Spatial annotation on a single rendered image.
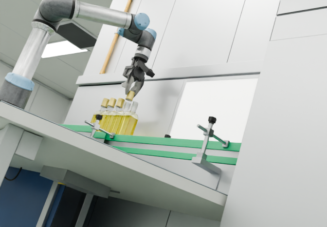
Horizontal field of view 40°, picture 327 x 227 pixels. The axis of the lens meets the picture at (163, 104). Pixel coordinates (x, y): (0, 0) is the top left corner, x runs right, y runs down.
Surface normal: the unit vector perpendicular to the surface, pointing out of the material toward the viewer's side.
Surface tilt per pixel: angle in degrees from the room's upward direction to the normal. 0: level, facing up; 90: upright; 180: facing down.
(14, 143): 90
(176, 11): 90
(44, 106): 90
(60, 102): 90
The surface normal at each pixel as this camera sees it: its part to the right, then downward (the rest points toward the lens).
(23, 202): -0.65, -0.42
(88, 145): 0.47, -0.14
